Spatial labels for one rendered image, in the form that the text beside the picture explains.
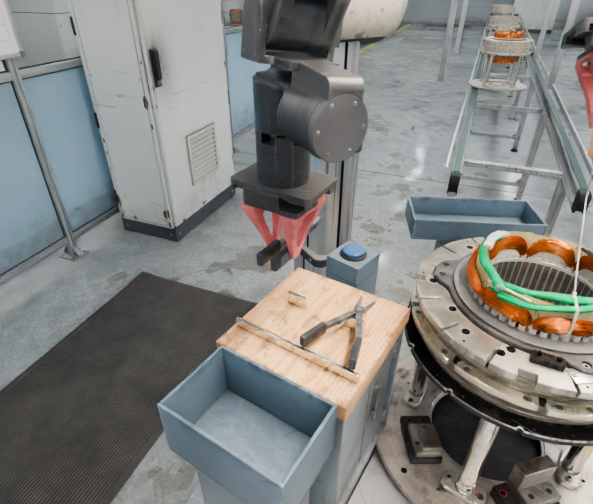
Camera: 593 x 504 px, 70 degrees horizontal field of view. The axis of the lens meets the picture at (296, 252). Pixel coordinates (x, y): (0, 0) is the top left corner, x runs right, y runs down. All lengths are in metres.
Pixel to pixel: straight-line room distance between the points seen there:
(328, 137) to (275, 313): 0.31
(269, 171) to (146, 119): 2.18
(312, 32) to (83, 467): 1.65
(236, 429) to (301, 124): 0.38
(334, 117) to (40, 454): 1.74
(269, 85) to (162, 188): 2.34
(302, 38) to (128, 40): 2.16
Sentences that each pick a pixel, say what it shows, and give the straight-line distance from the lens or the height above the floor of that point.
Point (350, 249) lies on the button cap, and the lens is 0.78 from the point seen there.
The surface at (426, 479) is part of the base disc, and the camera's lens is 0.78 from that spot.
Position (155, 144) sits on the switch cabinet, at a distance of 2.62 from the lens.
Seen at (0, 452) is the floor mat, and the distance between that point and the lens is 2.01.
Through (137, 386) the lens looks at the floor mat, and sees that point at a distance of 1.99.
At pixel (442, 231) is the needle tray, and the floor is 1.04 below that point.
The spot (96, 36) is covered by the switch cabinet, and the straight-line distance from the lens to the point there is 2.68.
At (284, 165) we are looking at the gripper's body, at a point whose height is 1.30.
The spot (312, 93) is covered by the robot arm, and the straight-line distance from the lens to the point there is 0.37.
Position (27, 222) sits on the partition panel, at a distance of 2.74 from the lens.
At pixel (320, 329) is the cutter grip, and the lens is 0.54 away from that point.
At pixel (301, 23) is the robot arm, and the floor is 1.43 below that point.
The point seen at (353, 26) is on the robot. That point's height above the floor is 1.39.
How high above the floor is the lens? 1.46
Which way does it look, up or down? 33 degrees down
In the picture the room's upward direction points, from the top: straight up
